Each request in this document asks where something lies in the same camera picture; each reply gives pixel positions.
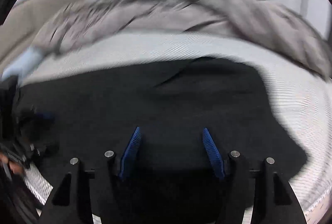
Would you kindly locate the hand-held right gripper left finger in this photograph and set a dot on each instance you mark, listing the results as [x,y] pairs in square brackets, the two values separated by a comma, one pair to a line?
[129,151]

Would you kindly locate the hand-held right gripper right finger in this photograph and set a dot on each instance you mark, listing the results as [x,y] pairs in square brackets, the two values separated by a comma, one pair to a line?
[212,152]

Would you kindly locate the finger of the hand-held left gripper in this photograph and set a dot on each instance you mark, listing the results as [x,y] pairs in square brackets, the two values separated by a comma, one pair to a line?
[42,147]
[45,117]

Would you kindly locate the black pants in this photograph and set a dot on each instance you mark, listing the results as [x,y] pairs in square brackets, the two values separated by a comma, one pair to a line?
[166,110]

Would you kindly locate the person's left hand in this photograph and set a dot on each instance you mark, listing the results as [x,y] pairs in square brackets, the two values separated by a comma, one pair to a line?
[15,168]

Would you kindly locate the light blue bolster pillow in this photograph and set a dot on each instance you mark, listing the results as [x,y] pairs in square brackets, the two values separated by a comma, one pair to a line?
[23,63]

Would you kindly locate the beige padded headboard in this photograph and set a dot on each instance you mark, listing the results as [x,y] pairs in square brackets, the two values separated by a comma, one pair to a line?
[31,16]

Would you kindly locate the grey duvet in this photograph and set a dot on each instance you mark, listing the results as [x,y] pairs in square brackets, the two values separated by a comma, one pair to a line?
[160,19]

